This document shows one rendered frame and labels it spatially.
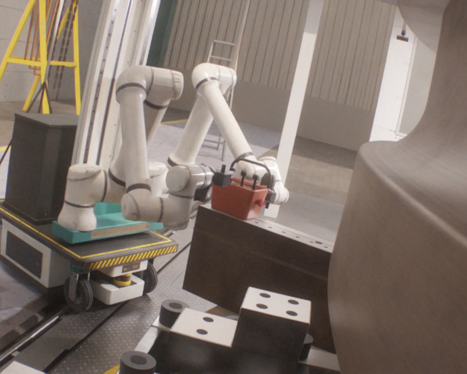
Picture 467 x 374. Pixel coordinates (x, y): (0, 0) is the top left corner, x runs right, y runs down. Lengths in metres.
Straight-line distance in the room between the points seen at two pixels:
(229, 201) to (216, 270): 0.29
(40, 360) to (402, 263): 1.82
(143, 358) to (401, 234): 0.53
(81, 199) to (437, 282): 2.09
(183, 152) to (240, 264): 0.90
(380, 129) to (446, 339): 4.60
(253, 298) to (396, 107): 4.15
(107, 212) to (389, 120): 3.02
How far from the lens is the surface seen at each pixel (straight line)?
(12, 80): 11.11
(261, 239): 2.09
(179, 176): 1.79
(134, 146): 1.90
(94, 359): 2.29
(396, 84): 5.05
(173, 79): 2.15
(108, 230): 2.61
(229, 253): 2.17
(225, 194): 2.15
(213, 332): 1.02
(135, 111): 1.99
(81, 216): 2.48
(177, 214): 1.83
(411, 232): 0.59
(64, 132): 2.73
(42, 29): 7.76
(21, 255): 2.80
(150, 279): 2.89
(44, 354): 2.28
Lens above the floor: 1.21
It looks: 12 degrees down
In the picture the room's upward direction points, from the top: 12 degrees clockwise
